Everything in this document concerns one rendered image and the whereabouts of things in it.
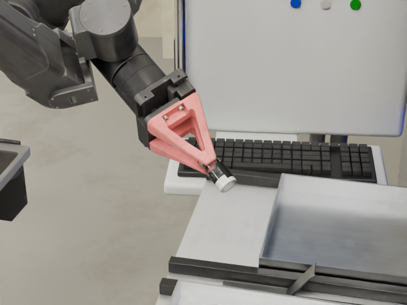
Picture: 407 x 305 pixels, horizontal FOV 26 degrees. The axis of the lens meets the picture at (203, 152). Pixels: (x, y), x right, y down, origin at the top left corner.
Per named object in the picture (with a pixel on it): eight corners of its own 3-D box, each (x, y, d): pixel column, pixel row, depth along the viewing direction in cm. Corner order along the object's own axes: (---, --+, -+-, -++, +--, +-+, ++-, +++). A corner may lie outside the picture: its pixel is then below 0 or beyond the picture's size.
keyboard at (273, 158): (370, 150, 188) (372, 140, 186) (377, 185, 176) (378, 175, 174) (183, 143, 191) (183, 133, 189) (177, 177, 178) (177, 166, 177)
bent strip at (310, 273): (314, 293, 135) (316, 262, 132) (312, 305, 132) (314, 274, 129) (223, 282, 137) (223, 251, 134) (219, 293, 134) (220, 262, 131)
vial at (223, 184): (223, 195, 98) (200, 167, 99) (238, 183, 98) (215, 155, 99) (219, 190, 96) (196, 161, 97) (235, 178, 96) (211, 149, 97)
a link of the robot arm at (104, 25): (42, 51, 108) (52, 111, 104) (17, -3, 98) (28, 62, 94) (137, 28, 108) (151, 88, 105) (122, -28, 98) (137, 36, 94)
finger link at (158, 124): (234, 166, 102) (186, 110, 106) (237, 135, 96) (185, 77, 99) (187, 197, 100) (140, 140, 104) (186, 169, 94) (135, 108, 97)
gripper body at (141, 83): (191, 123, 106) (155, 81, 109) (191, 77, 97) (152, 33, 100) (147, 152, 104) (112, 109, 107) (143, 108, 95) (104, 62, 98)
